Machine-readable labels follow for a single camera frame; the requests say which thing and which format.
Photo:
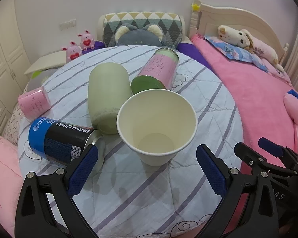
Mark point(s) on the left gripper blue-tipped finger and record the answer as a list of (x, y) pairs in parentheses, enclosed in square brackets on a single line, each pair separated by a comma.
[(286, 155)]

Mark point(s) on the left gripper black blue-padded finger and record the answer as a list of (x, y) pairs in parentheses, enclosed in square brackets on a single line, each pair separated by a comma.
[(46, 207), (259, 217)]

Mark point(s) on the white paper cup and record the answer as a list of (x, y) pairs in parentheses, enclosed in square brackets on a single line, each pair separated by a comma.
[(157, 124)]

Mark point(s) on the pink paper cup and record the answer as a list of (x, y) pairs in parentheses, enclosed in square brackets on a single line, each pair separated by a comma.
[(34, 103)]

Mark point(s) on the pink quilt at left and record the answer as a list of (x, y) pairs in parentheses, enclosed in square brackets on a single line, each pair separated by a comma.
[(10, 184)]

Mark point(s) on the pink bed blanket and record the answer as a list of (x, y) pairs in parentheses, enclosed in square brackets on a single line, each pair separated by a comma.
[(259, 98)]

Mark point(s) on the blue black towel canister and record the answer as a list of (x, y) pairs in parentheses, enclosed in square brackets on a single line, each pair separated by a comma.
[(63, 142)]

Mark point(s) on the striped white table quilt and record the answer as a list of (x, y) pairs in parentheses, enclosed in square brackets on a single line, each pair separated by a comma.
[(128, 198)]

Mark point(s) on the heart pattern white cloth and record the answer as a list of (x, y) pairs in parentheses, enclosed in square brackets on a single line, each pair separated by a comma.
[(11, 131)]

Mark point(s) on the blue cartoon pillow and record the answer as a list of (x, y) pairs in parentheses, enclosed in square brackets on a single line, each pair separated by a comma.
[(235, 53)]

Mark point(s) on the white dog plush toy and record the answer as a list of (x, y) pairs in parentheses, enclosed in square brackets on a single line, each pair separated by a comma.
[(240, 38)]

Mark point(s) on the grey flower cushion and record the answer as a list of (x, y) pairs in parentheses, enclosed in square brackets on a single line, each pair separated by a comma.
[(39, 77)]

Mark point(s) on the pale green tumbler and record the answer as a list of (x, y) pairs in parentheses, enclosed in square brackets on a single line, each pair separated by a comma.
[(108, 89)]

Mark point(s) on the white side table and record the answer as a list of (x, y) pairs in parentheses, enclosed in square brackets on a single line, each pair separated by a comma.
[(53, 60)]

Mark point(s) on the cream wardrobe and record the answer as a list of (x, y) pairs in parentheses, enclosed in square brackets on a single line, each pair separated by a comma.
[(13, 62)]

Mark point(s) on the pink green clear canister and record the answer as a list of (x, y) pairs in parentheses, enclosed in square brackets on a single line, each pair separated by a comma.
[(158, 73)]

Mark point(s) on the cream wooden bed headboard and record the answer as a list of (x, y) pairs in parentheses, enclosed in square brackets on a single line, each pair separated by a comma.
[(205, 19)]

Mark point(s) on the left pink bunny plush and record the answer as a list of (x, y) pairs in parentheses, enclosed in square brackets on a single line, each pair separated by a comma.
[(73, 51)]

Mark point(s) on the pink bunny plush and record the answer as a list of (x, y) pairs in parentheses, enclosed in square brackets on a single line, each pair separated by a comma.
[(73, 51), (87, 41)]

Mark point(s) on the triangle pattern quilted headrest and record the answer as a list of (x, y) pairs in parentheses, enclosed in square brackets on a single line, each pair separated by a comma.
[(172, 25)]

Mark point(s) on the right pink bunny plush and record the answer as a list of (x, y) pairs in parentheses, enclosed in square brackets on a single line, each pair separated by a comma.
[(87, 41)]

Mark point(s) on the grey bear plush cushion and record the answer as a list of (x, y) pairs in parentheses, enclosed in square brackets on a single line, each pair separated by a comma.
[(127, 34)]

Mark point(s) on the white wall switch plate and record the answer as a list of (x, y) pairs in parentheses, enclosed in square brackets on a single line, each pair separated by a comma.
[(67, 25)]

